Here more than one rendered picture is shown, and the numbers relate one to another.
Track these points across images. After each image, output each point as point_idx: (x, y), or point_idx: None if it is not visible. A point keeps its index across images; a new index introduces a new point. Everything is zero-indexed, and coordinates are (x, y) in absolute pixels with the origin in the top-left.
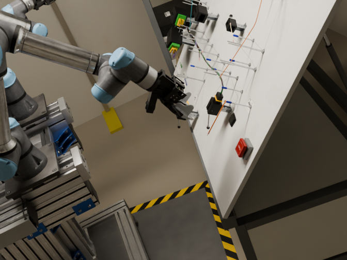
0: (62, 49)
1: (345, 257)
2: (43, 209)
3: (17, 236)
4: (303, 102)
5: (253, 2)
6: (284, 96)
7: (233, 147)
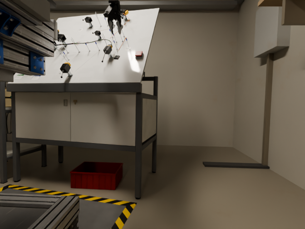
0: None
1: (152, 138)
2: (24, 27)
3: (36, 6)
4: None
5: (102, 32)
6: (151, 37)
7: (126, 62)
